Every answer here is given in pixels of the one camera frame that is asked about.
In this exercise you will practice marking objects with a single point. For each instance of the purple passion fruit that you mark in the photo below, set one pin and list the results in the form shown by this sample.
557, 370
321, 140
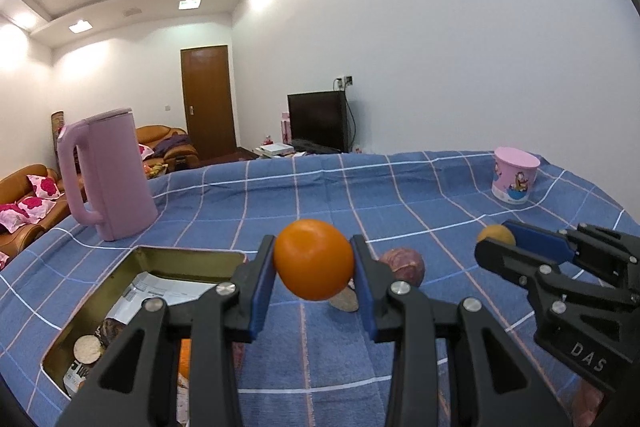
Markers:
405, 264

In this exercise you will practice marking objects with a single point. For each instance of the pink electric kettle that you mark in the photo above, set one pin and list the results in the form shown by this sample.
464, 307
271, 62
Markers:
115, 172

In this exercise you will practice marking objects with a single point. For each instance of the brown leather sofa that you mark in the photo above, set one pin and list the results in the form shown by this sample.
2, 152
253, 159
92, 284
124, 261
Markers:
150, 134
15, 177

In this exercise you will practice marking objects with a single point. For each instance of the large oval orange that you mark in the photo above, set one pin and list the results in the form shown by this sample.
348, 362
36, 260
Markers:
184, 357

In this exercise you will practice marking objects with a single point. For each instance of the black television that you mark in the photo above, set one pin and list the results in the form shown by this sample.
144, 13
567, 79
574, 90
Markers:
317, 119

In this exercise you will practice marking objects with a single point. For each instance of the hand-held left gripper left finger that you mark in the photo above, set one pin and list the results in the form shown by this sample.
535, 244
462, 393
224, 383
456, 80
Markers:
260, 289

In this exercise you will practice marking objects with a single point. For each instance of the dark wooden coffee table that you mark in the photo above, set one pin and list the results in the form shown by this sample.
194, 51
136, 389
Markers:
230, 157

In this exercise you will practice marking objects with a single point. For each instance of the yellow-brown round fruit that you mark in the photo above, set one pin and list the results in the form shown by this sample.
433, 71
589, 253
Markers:
495, 234

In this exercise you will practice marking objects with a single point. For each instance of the brown wooden door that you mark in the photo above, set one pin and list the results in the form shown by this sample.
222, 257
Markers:
207, 102

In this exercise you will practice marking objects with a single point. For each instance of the pink metal tin box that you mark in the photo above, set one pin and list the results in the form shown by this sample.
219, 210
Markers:
150, 259

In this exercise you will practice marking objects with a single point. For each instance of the ceiling air vent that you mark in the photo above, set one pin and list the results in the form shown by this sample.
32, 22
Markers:
132, 12

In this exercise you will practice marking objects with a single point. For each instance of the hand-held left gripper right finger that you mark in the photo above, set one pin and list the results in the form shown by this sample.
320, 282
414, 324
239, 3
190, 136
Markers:
362, 289

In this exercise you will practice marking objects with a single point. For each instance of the purple cloth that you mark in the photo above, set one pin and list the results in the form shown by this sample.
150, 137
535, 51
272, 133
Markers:
172, 146

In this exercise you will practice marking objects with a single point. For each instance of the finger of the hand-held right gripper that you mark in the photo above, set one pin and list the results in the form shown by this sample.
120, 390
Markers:
540, 239
505, 257

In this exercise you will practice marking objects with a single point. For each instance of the pink floral cushion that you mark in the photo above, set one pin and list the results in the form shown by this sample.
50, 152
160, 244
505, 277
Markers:
25, 214
45, 187
146, 153

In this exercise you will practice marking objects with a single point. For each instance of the pink box beside television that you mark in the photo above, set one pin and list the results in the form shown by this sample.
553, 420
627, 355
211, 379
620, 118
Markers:
285, 127

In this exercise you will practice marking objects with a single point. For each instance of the wall power socket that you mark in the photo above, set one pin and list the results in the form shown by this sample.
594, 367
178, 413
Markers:
345, 81

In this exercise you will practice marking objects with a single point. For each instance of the pink cartoon mug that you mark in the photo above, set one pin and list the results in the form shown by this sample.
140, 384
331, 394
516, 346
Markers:
515, 179

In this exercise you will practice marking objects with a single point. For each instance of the tall brown patterned stand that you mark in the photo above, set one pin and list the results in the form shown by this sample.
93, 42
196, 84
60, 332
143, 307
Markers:
56, 132

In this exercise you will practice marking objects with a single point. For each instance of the recessed ceiling light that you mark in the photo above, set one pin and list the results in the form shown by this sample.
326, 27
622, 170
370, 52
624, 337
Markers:
190, 3
80, 27

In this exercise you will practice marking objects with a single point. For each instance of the blue plaid tablecloth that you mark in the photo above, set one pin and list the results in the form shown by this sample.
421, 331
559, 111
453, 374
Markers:
425, 207

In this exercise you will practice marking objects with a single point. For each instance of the white box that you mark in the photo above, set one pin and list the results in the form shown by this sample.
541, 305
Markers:
275, 149

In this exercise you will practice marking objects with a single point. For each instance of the small round orange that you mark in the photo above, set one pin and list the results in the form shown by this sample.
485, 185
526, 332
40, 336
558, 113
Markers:
312, 259

